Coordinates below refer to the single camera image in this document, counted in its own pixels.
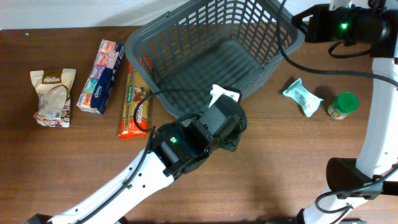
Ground mint green wipes packet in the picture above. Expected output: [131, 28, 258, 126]
[282, 78, 323, 118]

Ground green lid jar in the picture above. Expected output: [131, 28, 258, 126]
[327, 92, 359, 120]

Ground Kleenex tissue multipack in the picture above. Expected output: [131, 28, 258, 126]
[76, 39, 124, 114]

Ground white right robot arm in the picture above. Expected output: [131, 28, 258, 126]
[292, 1, 397, 223]

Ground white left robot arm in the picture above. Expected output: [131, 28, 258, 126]
[26, 95, 247, 224]

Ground grey plastic basket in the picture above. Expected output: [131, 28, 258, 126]
[126, 0, 304, 117]

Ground spaghetti packet orange ends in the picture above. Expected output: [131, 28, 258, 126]
[118, 63, 150, 139]

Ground beige Panisse snack bag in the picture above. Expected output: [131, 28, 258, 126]
[30, 68, 76, 128]

